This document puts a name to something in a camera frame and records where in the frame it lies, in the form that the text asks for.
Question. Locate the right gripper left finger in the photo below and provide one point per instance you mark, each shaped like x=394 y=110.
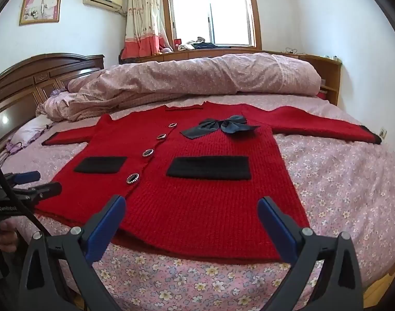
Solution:
x=42 y=285

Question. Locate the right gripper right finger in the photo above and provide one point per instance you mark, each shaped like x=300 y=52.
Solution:
x=339 y=285

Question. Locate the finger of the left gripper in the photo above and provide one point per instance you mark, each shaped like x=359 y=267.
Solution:
x=22 y=178
x=35 y=194

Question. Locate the red knit cardigan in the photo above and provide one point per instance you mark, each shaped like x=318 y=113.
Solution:
x=191 y=177

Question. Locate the clothes pile on windowsill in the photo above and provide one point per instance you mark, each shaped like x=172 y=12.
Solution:
x=198 y=44

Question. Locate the person's left hand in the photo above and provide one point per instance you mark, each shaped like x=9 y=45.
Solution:
x=8 y=235

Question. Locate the white pillow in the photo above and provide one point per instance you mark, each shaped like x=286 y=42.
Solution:
x=27 y=133

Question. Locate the dark wooden headboard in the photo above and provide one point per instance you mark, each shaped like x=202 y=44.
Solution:
x=27 y=84

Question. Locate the pink floral duvet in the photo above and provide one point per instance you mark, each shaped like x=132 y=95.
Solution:
x=127 y=86

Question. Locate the framed wedding photo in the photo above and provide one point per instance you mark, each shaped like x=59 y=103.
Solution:
x=39 y=11

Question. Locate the cream and coral curtain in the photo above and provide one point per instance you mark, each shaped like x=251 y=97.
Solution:
x=145 y=33

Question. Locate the wooden framed window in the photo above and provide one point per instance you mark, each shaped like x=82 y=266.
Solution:
x=232 y=23

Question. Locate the wall socket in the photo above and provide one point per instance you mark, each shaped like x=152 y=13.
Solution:
x=382 y=133

